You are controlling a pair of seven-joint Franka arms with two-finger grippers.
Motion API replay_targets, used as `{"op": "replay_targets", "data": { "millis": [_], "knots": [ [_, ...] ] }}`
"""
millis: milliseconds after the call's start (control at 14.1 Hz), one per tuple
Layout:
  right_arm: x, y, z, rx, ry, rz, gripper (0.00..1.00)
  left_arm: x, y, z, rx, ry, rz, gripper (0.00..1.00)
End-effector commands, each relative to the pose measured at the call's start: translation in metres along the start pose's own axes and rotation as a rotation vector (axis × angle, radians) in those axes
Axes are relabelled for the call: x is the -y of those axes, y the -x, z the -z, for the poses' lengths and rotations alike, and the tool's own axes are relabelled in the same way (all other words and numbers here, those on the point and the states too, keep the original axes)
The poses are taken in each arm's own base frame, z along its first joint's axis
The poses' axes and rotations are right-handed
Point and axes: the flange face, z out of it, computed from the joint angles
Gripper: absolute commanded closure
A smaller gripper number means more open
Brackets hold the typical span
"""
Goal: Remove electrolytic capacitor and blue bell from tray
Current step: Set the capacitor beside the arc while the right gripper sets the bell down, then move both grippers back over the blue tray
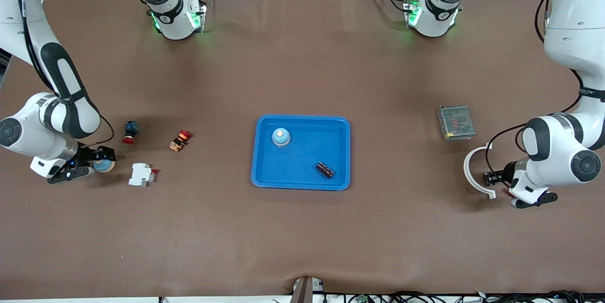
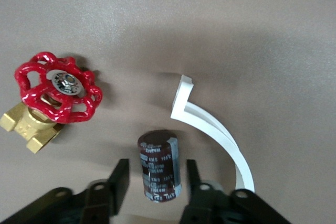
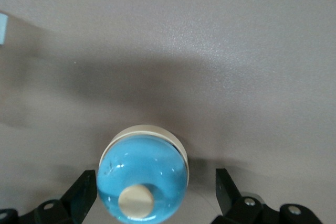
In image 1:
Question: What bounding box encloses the red button blue body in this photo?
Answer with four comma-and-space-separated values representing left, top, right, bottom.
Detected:
122, 121, 140, 145

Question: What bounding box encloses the white circuit breaker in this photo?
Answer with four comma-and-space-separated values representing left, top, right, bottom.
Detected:
128, 163, 159, 187

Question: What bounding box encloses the metal mesh power supply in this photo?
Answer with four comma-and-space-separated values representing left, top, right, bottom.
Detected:
435, 105, 476, 142

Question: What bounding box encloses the red orange emergency stop button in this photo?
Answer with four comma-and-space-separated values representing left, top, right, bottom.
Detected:
169, 130, 192, 152

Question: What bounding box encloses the blue plastic tray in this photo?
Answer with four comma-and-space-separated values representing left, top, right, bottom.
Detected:
251, 114, 351, 191

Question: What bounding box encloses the white curved plastic bracket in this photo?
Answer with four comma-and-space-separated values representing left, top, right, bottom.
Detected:
463, 142, 497, 200

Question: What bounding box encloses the black cable bundle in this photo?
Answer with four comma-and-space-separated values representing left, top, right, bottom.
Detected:
326, 290, 605, 303

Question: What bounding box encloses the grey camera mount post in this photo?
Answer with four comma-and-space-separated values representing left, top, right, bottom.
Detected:
291, 276, 324, 303

